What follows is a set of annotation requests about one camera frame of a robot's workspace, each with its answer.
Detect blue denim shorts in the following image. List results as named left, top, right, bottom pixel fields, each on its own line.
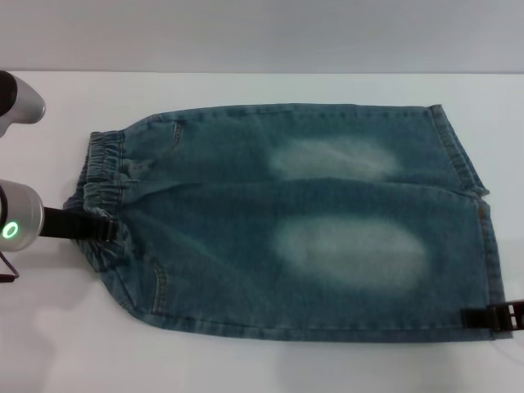
left=61, top=103, right=515, bottom=343

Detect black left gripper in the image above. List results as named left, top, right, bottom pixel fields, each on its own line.
left=42, top=206, right=122, bottom=245

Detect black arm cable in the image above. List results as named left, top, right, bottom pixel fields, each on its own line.
left=0, top=250, right=20, bottom=284

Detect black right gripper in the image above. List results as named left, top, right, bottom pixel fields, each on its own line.
left=461, top=300, right=524, bottom=333

